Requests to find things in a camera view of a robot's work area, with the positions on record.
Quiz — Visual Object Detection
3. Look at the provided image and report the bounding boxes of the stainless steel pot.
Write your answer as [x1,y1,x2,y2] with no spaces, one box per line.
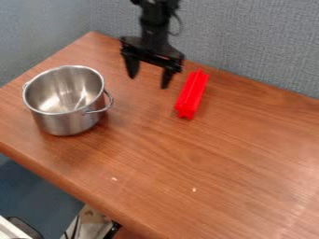
[22,65,113,136]

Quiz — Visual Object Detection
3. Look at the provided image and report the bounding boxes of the table leg frame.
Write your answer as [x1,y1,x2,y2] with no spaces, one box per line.
[60,204,121,239]

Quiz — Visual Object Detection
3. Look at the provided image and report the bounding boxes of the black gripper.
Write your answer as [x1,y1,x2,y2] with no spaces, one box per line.
[120,19,184,90]

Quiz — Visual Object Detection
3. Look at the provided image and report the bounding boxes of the black white floor object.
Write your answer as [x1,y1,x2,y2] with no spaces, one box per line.
[0,216,44,239]

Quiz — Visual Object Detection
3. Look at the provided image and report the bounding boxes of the red plastic block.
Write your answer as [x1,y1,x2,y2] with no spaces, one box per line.
[175,68,209,120]

